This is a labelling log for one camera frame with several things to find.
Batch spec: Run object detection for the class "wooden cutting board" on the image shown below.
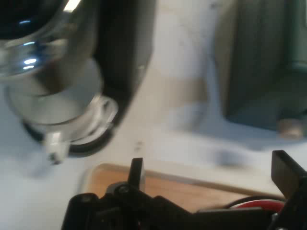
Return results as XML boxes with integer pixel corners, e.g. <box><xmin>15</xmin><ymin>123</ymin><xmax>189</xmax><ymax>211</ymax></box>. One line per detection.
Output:
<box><xmin>81</xmin><ymin>163</ymin><xmax>285</xmax><ymax>214</ymax></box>

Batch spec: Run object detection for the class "glass coffee carafe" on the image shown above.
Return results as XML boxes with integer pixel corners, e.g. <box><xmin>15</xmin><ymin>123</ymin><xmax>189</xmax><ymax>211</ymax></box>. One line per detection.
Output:
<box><xmin>0</xmin><ymin>0</ymin><xmax>119</xmax><ymax>165</ymax></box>

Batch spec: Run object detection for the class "black coffee maker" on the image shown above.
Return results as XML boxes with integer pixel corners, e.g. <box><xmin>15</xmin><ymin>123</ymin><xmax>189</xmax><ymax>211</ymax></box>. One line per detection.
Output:
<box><xmin>23</xmin><ymin>0</ymin><xmax>156</xmax><ymax>158</ymax></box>

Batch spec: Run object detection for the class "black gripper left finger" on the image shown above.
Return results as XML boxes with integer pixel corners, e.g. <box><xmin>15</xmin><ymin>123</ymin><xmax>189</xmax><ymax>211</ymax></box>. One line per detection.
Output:
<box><xmin>61</xmin><ymin>157</ymin><xmax>193</xmax><ymax>230</ymax></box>

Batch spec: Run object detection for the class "green two-slot toaster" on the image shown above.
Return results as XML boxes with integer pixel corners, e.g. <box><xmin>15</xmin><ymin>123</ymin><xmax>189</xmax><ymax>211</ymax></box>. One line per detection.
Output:
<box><xmin>214</xmin><ymin>0</ymin><xmax>307</xmax><ymax>135</ymax></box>

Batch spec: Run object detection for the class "red round plate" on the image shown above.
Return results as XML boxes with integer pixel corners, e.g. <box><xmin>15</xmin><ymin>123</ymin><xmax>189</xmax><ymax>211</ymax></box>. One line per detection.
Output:
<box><xmin>223</xmin><ymin>195</ymin><xmax>286</xmax><ymax>215</ymax></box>

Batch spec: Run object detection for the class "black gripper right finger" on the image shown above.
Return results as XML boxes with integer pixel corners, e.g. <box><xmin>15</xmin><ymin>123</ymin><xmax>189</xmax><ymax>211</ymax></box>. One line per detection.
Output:
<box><xmin>271</xmin><ymin>149</ymin><xmax>307</xmax><ymax>230</ymax></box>

